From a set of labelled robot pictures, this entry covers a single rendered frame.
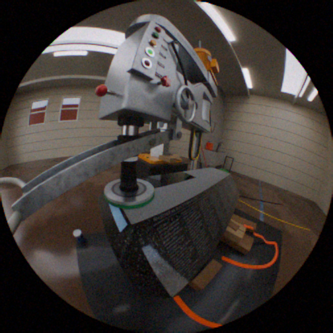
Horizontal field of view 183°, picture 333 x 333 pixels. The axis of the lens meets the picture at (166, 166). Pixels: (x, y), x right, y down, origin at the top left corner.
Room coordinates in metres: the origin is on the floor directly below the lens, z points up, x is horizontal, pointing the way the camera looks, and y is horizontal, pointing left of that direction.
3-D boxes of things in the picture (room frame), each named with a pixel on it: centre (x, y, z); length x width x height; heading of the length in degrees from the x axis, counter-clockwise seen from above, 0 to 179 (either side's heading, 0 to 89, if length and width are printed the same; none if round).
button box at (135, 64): (0.25, 0.09, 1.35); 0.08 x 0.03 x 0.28; 145
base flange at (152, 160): (1.46, 0.12, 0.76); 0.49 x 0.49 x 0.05; 38
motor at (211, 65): (0.90, -0.24, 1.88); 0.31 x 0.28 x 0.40; 55
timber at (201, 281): (0.24, -0.43, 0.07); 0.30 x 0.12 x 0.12; 131
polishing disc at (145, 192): (0.37, 0.15, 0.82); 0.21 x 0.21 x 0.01
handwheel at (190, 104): (0.40, -0.02, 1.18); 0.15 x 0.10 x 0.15; 145
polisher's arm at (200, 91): (0.68, -0.09, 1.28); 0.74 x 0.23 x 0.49; 145
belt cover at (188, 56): (0.66, -0.05, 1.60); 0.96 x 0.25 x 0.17; 145
